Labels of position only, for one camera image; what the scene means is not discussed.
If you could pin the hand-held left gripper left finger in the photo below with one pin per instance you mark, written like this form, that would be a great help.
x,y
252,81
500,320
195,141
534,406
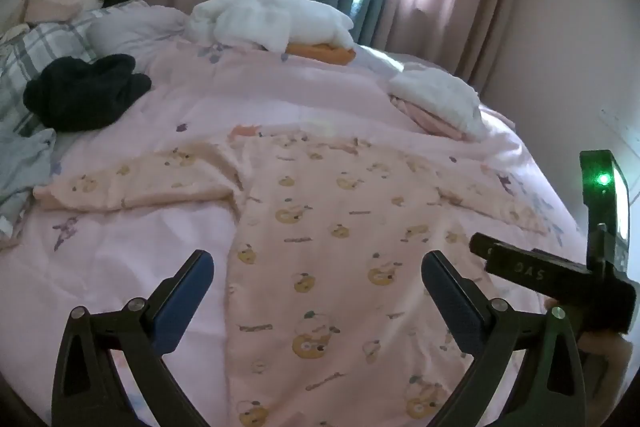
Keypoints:
x,y
182,302

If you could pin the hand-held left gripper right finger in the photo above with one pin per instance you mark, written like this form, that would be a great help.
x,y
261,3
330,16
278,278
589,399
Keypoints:
x,y
450,302

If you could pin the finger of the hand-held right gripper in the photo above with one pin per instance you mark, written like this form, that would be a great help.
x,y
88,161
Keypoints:
x,y
520,264

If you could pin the pink printed baby garment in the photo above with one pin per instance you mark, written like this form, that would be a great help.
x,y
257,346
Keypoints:
x,y
310,257

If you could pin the person's right hand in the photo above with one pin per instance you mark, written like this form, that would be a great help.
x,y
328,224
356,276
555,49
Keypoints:
x,y
611,348

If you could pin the pink folded cloth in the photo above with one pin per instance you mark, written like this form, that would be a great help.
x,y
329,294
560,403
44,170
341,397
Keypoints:
x,y
430,121

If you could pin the white folded cloth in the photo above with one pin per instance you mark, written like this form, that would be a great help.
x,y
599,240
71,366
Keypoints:
x,y
440,94

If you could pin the light blue cloth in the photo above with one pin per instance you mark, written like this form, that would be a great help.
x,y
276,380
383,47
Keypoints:
x,y
22,172

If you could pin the black fleece garment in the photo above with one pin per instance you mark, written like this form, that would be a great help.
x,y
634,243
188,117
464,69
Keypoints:
x,y
85,97

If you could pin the pink printed duvet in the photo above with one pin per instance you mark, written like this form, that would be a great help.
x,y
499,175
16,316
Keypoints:
x,y
300,92

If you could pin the lavender pillow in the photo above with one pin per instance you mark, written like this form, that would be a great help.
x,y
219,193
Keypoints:
x,y
130,29

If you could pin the orange cloth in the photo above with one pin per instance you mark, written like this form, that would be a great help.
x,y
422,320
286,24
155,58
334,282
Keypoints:
x,y
325,53

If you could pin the plaid pillow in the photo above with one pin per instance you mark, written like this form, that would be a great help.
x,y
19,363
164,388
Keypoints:
x,y
35,52

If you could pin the white fluffy cloth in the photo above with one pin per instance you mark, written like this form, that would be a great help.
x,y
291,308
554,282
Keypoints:
x,y
260,19

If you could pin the pink cushion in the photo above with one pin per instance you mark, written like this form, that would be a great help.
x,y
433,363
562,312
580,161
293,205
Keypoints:
x,y
50,6

